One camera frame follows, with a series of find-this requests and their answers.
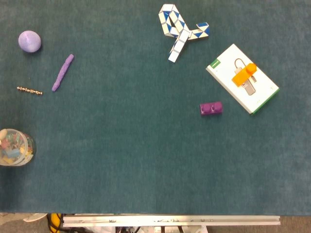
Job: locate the orange block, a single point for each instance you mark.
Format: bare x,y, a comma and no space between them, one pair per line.
240,77

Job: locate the purple block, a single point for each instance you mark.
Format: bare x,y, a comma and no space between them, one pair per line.
211,108

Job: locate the white box with clip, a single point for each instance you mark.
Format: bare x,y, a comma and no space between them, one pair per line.
223,72

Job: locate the blue white snake puzzle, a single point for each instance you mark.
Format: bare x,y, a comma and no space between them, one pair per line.
181,32

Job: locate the purple clay stick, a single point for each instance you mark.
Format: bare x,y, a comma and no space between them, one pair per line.
62,72

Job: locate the clear jar of pushpins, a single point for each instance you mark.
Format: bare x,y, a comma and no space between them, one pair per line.
14,148

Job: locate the purple ball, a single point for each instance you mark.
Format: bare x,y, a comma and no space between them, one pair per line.
29,41

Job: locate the aluminium profile rail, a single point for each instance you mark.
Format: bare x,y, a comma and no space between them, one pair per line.
170,221

